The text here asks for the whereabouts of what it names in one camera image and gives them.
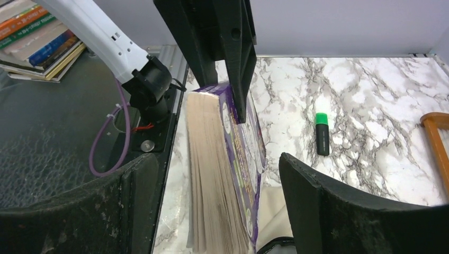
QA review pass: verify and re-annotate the orange wooden shelf rack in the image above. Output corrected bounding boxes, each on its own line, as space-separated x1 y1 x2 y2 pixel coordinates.
420 112 448 196

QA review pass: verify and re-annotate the green black highlighter marker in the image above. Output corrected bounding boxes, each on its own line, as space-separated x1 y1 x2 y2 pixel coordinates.
315 113 330 156

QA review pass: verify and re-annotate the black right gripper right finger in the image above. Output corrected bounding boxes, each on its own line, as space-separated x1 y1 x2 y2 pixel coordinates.
279 153 448 253

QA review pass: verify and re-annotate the purple treehouse book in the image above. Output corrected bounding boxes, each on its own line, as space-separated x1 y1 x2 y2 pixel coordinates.
186 83 266 253

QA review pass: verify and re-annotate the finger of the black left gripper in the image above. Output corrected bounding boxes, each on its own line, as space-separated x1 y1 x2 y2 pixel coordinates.
213 0 257 123
154 1 218 87

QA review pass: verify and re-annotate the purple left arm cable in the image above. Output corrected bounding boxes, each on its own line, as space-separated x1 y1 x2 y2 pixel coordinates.
88 78 132 178

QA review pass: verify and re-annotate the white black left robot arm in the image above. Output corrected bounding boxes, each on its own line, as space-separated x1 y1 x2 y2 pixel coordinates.
39 1 256 123

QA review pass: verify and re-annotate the stack of books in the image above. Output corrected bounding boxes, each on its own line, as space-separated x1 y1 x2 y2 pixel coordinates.
1 1 86 83

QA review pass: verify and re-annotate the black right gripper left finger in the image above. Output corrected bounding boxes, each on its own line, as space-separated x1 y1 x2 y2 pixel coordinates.
1 153 159 253

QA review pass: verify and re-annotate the cream canvas student bag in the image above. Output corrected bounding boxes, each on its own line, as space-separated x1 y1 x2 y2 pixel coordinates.
256 186 297 253

